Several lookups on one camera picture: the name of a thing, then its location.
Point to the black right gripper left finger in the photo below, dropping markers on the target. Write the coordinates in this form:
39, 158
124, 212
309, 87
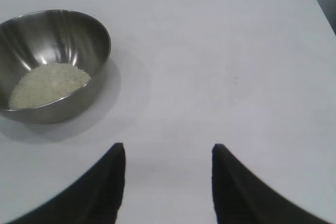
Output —
102, 195

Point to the white rice grains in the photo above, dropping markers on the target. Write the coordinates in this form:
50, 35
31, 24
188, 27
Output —
47, 85

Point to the stainless steel mixing bowl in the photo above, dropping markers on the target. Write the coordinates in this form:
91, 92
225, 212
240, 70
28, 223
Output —
52, 32

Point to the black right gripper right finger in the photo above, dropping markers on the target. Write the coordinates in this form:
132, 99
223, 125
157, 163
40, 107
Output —
241, 200

